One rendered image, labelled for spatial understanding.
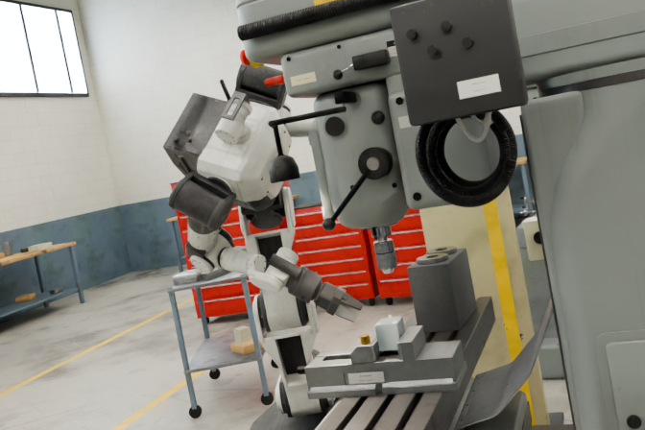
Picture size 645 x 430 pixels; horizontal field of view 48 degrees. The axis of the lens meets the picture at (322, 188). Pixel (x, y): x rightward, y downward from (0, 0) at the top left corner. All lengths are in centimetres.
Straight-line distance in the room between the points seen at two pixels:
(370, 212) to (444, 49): 49
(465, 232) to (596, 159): 204
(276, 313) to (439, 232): 129
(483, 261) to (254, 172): 168
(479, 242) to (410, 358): 185
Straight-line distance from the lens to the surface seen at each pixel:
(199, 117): 213
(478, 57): 125
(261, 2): 165
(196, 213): 198
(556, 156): 145
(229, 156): 202
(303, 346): 242
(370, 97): 158
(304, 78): 160
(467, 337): 197
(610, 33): 150
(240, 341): 485
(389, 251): 168
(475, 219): 341
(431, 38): 127
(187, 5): 1243
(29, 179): 1177
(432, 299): 203
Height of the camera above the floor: 150
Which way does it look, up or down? 3 degrees down
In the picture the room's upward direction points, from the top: 11 degrees counter-clockwise
